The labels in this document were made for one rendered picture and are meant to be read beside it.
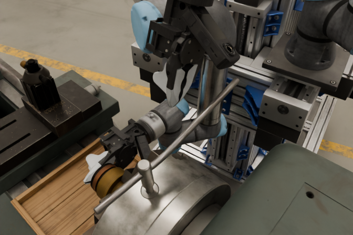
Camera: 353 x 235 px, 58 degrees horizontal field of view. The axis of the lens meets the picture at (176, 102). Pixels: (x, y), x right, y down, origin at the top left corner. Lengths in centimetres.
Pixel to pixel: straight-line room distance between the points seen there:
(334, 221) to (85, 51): 287
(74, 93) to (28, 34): 249
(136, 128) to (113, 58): 221
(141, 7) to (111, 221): 43
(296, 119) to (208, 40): 55
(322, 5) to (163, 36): 52
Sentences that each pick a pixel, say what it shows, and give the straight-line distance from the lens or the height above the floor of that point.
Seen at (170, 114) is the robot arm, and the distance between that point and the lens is 90.
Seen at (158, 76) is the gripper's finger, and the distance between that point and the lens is 60.
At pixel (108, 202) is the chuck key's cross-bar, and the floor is 130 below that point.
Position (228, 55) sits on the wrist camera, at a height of 146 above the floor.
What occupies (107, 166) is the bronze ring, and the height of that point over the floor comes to 111.
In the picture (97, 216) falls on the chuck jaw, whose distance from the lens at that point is 73.
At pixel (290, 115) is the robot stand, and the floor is 108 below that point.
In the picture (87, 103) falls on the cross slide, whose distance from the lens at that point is 118.
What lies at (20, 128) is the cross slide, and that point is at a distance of 117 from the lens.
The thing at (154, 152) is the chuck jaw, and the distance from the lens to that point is 70.
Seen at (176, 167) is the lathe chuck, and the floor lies 123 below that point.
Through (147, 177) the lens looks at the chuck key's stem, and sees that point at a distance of 55.
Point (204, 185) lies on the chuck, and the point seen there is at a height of 122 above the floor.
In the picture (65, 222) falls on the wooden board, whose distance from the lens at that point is 101.
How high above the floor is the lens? 175
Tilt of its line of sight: 43 degrees down
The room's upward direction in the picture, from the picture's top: straight up
